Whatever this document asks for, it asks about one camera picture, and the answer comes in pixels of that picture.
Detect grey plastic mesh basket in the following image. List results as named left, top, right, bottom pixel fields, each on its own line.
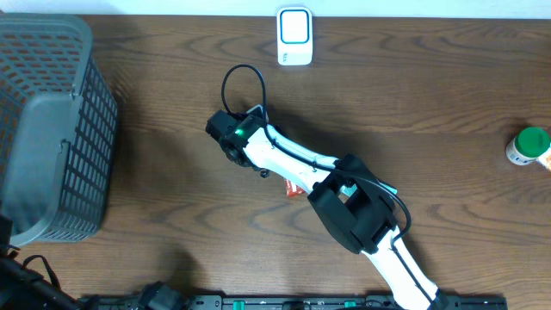
left=1, top=13, right=119, bottom=246

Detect white barcode scanner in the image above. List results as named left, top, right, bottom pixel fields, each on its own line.
left=276, top=7, right=313, bottom=66

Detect red Top chocolate bar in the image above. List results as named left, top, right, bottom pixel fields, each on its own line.
left=284, top=178, right=306, bottom=197

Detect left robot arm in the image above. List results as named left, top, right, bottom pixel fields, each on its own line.
left=1, top=216, right=83, bottom=310

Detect mint Zappy wipes pack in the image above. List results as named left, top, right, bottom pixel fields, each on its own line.
left=341, top=181, right=398, bottom=196

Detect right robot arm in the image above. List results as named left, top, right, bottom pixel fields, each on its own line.
left=206, top=110, right=451, bottom=309

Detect green lid jar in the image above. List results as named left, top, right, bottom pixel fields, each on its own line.
left=505, top=127, right=550, bottom=165

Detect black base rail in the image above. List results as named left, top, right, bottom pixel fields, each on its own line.
left=78, top=281, right=508, bottom=310

